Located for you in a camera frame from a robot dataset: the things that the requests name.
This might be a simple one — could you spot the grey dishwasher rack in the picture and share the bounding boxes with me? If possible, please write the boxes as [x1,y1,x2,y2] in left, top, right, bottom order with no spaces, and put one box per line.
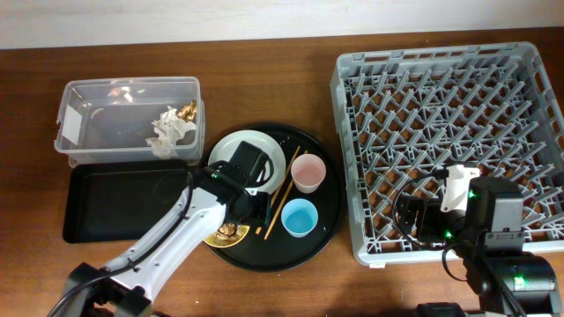
[330,42,563,268]

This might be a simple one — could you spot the black rectangular tray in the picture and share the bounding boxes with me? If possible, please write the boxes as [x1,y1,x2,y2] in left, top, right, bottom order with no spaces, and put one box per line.
[63,159,189,244]

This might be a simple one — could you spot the clear plastic waste bin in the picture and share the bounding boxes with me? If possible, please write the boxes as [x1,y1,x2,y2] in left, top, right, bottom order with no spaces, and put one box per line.
[54,77,205,166]

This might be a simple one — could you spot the yellow bowl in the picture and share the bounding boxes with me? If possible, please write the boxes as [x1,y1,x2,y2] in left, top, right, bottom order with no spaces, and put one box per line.
[204,223,250,248]

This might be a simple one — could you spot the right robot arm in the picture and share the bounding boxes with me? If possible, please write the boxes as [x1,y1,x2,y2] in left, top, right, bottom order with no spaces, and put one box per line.
[392,176,563,316]

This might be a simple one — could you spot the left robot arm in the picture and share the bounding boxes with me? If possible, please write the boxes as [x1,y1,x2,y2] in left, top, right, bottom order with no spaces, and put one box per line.
[50,141,273,316]

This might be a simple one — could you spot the blue plastic cup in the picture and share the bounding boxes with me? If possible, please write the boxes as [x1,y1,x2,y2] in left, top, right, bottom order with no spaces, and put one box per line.
[281,198,318,238]

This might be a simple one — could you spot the gold foil wrapper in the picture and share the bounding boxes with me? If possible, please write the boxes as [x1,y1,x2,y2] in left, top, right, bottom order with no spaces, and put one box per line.
[176,100,197,122]

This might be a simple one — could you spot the wooden chopstick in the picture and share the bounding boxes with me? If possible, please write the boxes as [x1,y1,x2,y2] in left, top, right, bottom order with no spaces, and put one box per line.
[263,150,308,240]
[255,145,301,240]

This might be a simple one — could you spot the wooden chopstick left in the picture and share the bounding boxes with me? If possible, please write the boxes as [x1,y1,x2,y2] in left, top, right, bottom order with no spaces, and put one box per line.
[255,145,301,240]

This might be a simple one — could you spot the pink plastic cup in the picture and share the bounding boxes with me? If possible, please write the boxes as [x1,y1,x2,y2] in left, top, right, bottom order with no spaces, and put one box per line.
[290,153,327,194]

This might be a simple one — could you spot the wooden chopstick right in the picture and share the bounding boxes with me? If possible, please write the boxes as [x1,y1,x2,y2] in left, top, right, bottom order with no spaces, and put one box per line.
[263,150,308,240]

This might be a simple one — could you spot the white tissue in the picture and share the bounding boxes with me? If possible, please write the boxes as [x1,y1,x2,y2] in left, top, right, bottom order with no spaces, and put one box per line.
[145,106,197,159]

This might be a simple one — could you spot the grey round plate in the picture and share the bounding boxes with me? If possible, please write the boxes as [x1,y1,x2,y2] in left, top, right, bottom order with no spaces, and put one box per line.
[208,129,286,194]

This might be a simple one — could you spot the round black serving tray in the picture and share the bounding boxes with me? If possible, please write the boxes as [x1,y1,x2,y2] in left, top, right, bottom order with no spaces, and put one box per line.
[211,123,346,272]

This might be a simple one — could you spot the food scraps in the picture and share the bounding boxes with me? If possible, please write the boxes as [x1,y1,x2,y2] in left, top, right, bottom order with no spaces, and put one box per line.
[217,224,239,240]

